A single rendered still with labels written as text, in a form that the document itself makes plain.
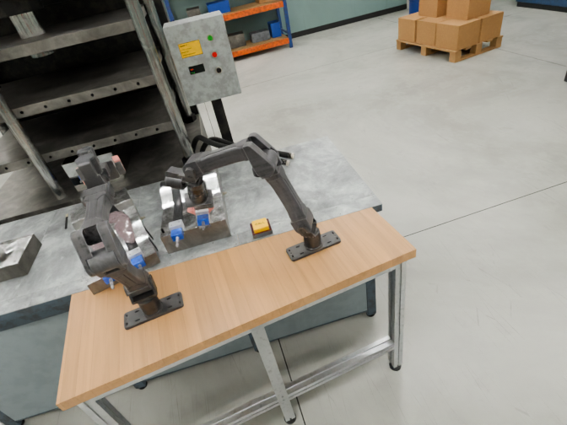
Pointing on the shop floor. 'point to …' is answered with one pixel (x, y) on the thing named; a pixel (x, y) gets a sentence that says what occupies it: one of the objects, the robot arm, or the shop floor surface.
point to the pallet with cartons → (451, 28)
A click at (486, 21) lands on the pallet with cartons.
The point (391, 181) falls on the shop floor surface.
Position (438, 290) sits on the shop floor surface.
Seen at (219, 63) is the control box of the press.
